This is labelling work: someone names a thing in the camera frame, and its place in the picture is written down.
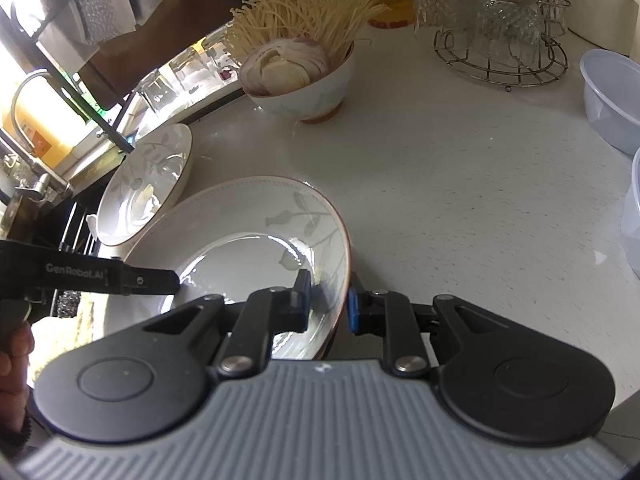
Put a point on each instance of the set of clear glass cups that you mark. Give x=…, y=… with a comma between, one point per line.
x=505, y=25

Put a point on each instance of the large leaf pattern plate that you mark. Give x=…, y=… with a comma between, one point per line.
x=240, y=210

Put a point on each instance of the black dish rack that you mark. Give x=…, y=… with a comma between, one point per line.
x=117, y=135

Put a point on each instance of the enoki mushrooms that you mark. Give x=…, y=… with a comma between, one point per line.
x=300, y=10

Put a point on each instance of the small leaf pattern plate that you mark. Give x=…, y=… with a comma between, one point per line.
x=150, y=170

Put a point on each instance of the translucent plastic bowl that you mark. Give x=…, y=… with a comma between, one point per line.
x=612, y=105
x=632, y=220

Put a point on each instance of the chrome faucet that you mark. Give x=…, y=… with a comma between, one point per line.
x=20, y=95

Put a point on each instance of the yellow bottle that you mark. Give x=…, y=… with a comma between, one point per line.
x=30, y=135

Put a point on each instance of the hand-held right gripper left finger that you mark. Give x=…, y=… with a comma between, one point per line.
x=300, y=305

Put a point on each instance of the brown wooden board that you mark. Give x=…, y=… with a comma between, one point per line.
x=175, y=20

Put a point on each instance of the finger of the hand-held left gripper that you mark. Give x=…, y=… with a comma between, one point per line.
x=152, y=281

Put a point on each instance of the sliced red onion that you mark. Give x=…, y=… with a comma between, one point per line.
x=280, y=67

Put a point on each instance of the clear drinking glass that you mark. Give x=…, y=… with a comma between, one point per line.
x=155, y=92
x=192, y=67

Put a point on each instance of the white kitchen appliance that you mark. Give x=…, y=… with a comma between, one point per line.
x=600, y=0

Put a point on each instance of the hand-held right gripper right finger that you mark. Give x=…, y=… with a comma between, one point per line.
x=354, y=310

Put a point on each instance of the person's left hand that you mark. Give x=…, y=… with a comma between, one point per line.
x=14, y=375

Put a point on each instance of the grey patterned cloth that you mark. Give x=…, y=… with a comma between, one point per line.
x=95, y=5

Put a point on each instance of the white ceramic bowl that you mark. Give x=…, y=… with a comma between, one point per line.
x=305, y=95

